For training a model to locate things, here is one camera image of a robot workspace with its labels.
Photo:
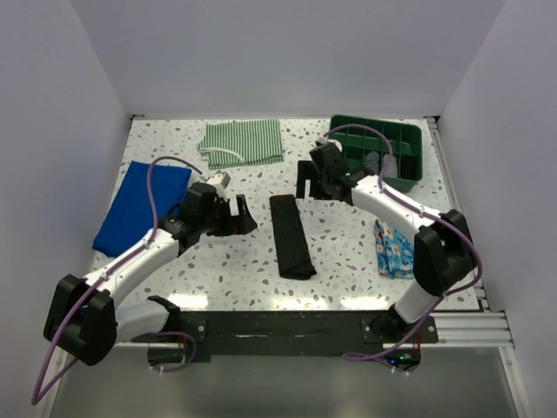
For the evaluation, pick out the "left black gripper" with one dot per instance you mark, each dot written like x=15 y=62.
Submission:
x=244 y=223

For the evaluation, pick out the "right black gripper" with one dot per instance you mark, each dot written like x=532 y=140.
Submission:
x=306 y=171

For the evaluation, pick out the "black pinstriped underwear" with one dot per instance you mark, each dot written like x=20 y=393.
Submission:
x=292 y=251

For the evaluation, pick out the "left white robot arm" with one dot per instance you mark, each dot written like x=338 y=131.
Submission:
x=86 y=318

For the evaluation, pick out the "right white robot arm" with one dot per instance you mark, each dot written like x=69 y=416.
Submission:
x=443 y=250

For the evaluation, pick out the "rolled blue striped underwear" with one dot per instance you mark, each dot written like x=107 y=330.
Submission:
x=372 y=162

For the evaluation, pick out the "green striped underwear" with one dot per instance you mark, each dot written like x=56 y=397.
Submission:
x=242 y=143

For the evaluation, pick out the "rolled grey striped underwear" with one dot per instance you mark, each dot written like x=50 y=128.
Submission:
x=390 y=164

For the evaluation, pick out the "blue folded underwear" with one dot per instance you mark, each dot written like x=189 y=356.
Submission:
x=130 y=216

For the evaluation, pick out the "blue floral underwear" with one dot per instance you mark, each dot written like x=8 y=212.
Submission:
x=394 y=251

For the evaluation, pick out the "green divided storage bin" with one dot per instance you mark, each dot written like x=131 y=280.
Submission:
x=405 y=140

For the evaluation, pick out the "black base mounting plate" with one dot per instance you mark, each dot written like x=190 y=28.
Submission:
x=352 y=335

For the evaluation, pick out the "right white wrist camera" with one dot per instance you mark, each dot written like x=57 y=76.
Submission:
x=323 y=140

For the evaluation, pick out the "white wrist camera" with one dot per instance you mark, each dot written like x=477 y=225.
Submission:
x=323 y=140
x=219 y=180

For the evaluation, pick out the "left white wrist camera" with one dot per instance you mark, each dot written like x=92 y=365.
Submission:
x=219 y=180

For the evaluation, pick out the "aluminium frame rail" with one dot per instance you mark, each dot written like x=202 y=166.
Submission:
x=467 y=328

